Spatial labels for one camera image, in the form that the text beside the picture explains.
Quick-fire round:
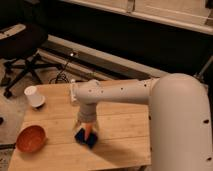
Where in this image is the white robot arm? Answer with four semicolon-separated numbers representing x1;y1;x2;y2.
70;73;213;171

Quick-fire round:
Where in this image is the white paper cup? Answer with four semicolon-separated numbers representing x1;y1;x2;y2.
24;86;45;108

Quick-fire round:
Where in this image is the black office chair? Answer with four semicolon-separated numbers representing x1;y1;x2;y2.
0;23;62;98

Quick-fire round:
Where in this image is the wooden table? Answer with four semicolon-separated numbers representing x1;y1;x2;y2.
9;84;151;171

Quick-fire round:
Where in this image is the black cable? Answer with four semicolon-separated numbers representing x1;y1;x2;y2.
49;50;76;85

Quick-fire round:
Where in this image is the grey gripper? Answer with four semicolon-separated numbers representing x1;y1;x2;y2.
73;103;99;149

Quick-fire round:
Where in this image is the orange ceramic bowl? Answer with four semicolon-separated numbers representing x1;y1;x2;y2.
16;125;46;153

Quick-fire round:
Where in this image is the long baseboard rail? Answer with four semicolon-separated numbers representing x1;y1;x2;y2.
42;35;167;79

